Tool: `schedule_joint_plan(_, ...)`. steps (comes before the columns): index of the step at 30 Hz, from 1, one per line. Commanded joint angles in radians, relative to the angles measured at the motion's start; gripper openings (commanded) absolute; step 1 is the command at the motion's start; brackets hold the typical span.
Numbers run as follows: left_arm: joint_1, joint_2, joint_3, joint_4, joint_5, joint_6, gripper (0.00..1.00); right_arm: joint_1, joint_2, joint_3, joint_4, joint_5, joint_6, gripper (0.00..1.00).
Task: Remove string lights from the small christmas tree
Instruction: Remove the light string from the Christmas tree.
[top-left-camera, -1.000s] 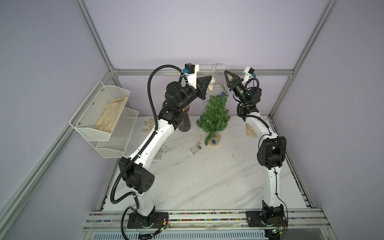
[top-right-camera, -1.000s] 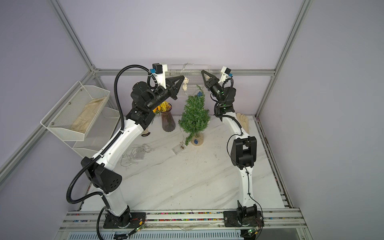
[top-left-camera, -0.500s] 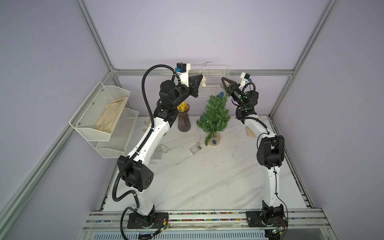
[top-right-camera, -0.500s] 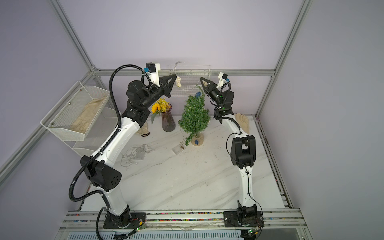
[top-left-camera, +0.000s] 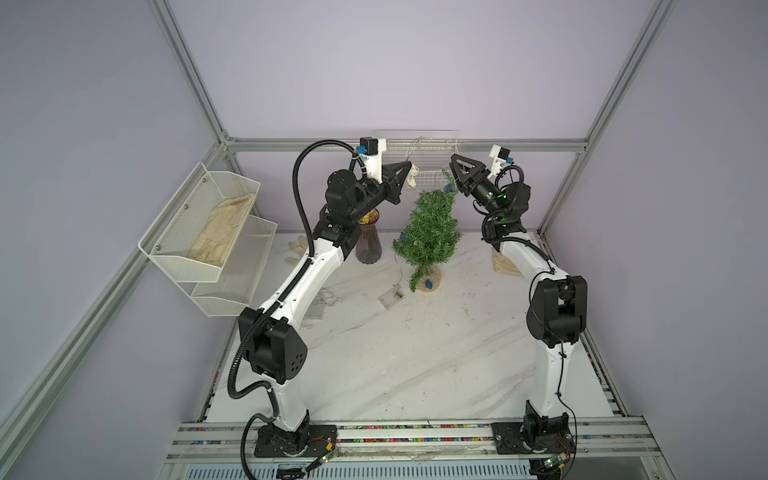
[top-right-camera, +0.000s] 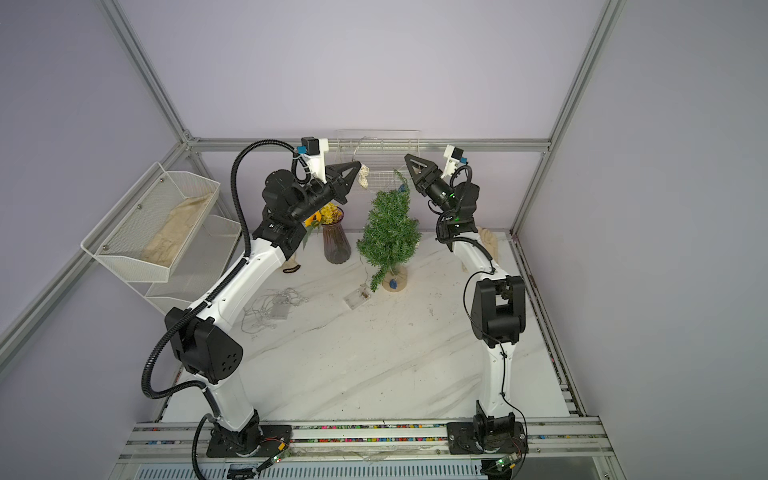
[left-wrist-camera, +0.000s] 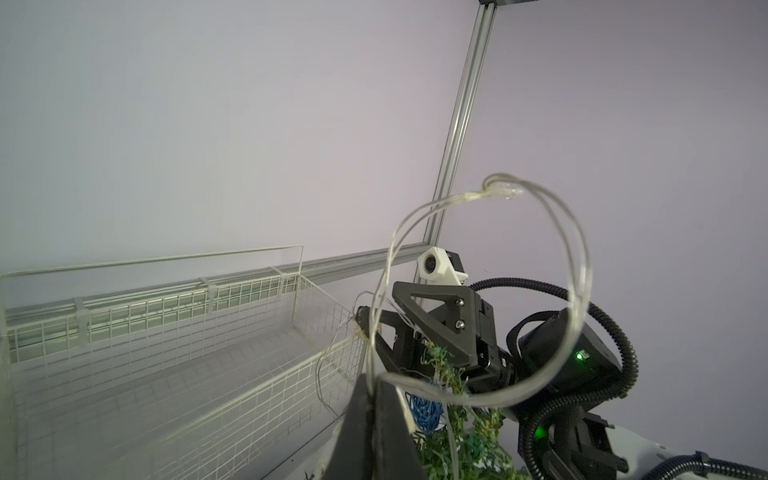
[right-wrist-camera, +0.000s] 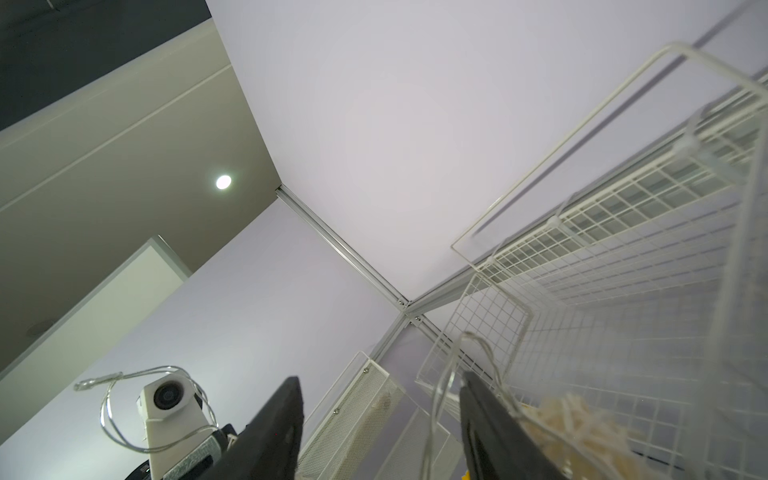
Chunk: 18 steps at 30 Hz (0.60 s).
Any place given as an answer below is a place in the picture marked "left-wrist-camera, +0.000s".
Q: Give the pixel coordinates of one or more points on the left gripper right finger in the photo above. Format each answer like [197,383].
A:
[396,456]

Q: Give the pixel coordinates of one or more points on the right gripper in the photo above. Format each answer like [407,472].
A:
[462,325]

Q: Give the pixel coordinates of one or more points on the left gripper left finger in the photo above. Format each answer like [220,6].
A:
[352,456]

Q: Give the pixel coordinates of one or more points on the small green christmas tree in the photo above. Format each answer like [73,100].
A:
[466,446]

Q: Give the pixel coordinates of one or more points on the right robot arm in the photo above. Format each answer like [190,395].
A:
[559,438]

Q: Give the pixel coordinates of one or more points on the blue rattan ball ornament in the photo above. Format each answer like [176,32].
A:
[426,414]

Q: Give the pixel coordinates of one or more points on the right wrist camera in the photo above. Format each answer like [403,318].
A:
[438,266]

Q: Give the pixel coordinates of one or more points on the white wire wall basket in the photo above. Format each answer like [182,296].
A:
[226,365]

